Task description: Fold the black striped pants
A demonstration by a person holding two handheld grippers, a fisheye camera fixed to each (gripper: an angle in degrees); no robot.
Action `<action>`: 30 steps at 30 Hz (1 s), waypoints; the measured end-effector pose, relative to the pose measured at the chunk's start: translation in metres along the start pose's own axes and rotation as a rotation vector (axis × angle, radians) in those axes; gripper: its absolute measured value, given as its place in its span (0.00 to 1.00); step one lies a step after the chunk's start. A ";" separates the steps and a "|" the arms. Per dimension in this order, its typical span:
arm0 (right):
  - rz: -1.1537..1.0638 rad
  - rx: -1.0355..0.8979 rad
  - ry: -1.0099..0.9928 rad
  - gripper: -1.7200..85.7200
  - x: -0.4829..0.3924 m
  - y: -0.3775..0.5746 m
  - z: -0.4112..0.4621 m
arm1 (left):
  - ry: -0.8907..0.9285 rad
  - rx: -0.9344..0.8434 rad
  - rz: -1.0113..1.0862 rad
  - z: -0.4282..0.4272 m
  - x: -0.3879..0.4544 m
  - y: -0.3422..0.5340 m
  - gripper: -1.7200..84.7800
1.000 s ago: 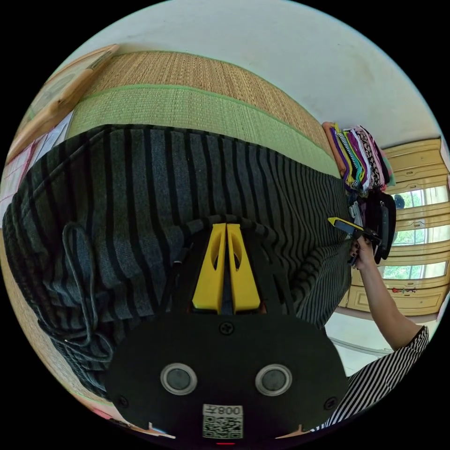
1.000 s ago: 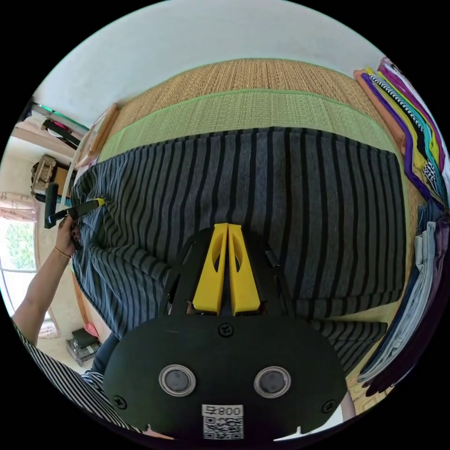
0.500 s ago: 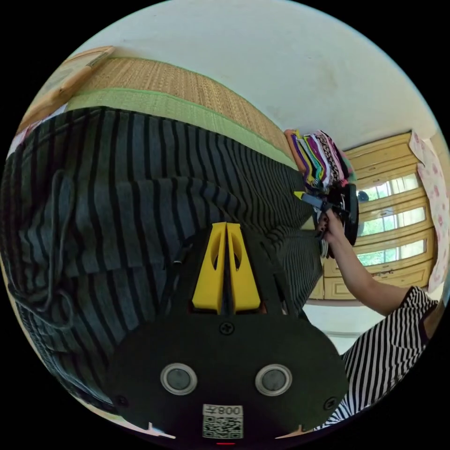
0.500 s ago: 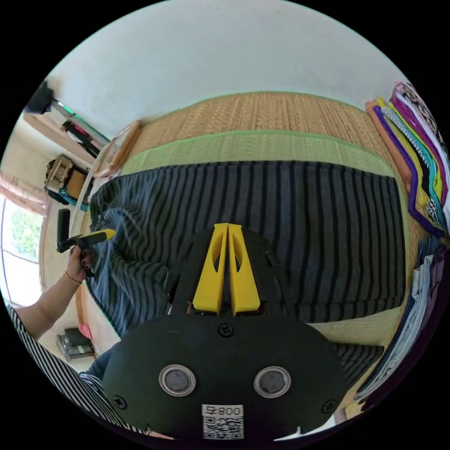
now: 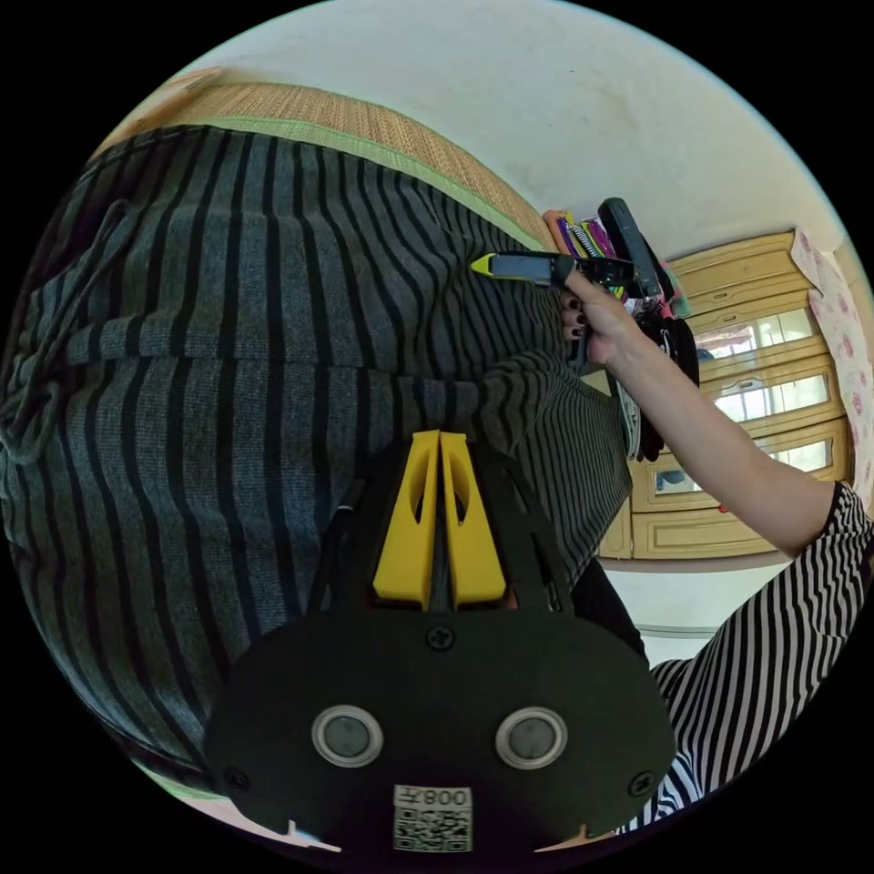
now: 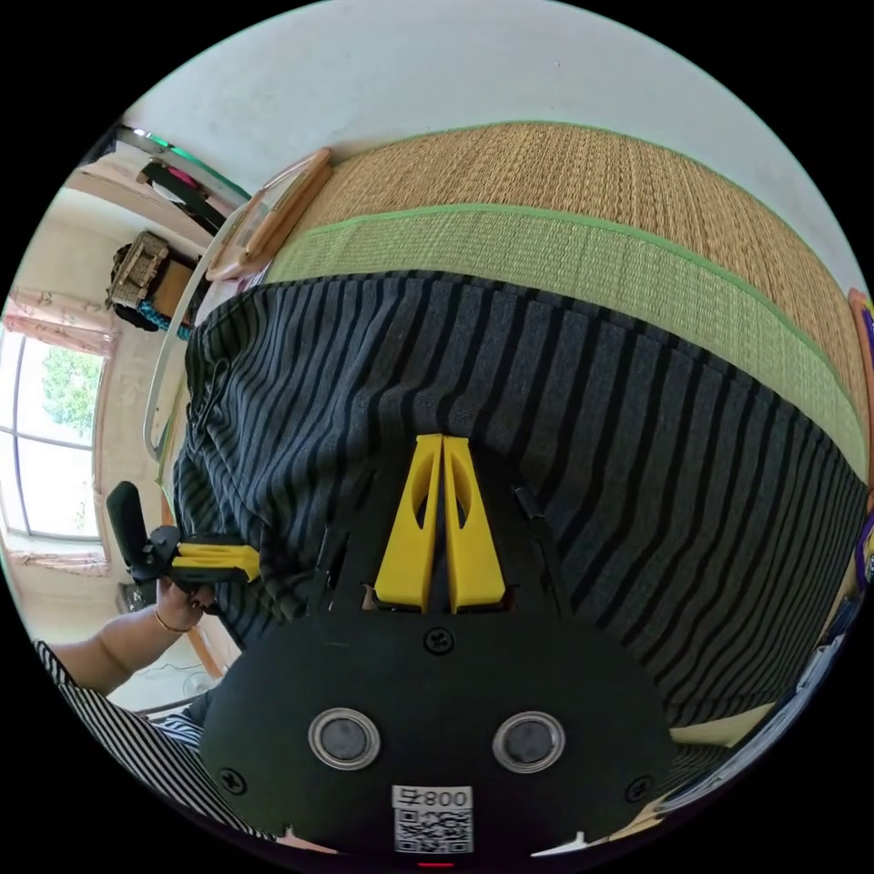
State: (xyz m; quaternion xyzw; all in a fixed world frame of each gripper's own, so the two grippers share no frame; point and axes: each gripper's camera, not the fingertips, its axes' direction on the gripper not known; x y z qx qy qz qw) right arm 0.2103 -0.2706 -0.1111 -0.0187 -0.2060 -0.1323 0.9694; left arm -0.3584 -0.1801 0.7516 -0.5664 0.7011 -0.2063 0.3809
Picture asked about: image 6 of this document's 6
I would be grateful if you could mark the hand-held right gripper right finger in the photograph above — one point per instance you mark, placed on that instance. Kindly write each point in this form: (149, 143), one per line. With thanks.
(474, 553)

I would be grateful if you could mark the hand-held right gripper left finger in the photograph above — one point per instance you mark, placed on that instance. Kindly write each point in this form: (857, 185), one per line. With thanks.
(408, 546)

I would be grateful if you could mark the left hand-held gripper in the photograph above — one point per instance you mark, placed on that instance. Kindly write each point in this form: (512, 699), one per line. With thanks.
(156, 554)

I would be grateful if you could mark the black striped pants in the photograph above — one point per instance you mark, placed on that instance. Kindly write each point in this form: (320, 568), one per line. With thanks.
(580, 423)

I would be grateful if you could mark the person's left forearm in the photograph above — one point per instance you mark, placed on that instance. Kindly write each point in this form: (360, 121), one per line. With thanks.
(109, 652)

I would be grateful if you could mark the person's left hand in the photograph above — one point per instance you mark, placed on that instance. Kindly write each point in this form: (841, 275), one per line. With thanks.
(179, 606)

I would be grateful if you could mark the person's body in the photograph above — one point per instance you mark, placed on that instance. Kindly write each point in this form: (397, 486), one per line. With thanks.
(130, 744)

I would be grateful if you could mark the window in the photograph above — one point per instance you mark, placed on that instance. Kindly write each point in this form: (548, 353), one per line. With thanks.
(41, 437)

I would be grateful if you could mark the cupboard with woven basket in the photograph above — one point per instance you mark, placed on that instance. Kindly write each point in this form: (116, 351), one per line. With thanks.
(140, 270)

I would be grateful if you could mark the pile of clothes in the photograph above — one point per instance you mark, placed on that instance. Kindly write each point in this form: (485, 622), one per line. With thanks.
(866, 546)

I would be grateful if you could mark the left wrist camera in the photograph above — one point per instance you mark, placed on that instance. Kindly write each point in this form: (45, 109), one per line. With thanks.
(127, 512)

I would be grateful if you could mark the white curved rail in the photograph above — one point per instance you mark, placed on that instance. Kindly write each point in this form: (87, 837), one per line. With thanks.
(172, 341)

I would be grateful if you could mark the wooden frame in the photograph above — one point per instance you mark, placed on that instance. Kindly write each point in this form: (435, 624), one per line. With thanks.
(273, 208)

